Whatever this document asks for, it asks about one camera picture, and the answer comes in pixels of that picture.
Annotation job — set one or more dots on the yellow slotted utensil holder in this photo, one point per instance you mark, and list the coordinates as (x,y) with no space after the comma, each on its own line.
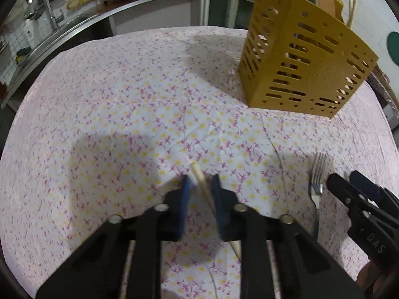
(280,68)

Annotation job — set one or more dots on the pink floral tablecloth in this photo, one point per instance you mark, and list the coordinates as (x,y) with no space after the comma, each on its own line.
(124,99)

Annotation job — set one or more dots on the steel faucet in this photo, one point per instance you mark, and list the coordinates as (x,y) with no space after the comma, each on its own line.
(50,9)

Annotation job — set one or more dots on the steel hanging strainer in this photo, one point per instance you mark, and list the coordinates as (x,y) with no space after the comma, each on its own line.
(32,12)

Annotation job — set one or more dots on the green yellow sponge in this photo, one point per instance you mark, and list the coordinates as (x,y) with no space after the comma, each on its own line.
(22,56)

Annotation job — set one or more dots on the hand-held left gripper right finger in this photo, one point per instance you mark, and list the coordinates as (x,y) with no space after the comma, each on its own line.
(219,205)

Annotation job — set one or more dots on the steel kitchen sink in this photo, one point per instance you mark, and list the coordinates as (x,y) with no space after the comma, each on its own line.
(62,29)

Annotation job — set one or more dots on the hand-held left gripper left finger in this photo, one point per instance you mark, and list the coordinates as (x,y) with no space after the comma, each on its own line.
(185,199)

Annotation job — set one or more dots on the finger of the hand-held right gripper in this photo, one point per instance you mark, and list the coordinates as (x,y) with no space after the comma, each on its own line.
(361,221)
(367,185)

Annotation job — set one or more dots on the steel fork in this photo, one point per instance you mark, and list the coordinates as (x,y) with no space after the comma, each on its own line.
(315,193)

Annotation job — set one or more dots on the green round board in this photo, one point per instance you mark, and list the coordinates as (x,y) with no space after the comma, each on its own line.
(394,45)

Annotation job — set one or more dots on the white soap bottle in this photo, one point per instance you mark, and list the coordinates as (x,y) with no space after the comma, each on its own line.
(30,37)

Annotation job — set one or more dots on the pale wooden chopstick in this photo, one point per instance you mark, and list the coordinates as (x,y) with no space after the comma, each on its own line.
(351,9)
(199,177)

